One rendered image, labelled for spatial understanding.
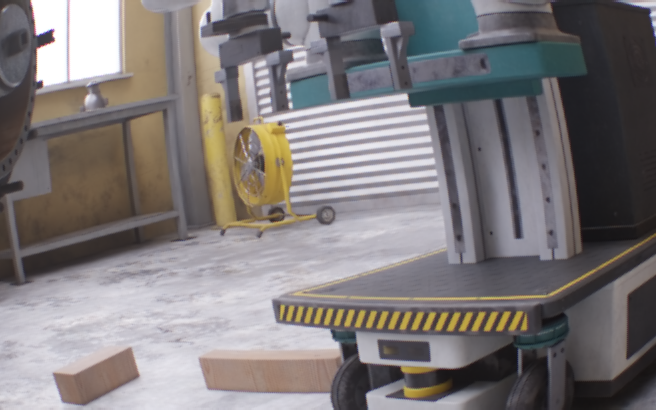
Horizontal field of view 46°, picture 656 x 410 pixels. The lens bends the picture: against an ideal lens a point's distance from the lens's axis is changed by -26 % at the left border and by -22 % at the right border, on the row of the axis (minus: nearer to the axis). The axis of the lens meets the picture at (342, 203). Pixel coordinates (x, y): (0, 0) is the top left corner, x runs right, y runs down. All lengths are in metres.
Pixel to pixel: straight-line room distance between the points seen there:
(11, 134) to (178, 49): 6.63
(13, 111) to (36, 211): 5.45
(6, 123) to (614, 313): 1.14
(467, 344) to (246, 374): 0.93
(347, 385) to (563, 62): 0.79
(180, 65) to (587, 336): 6.60
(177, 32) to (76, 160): 1.69
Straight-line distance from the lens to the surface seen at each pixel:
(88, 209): 7.23
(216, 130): 7.45
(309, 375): 2.27
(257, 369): 2.33
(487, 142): 1.86
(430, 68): 1.60
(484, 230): 1.89
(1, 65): 1.19
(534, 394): 1.52
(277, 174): 6.41
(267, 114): 7.50
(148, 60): 7.91
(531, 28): 1.48
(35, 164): 6.10
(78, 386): 2.35
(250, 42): 1.58
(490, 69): 1.51
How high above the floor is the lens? 0.62
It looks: 4 degrees down
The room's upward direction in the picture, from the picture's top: 9 degrees counter-clockwise
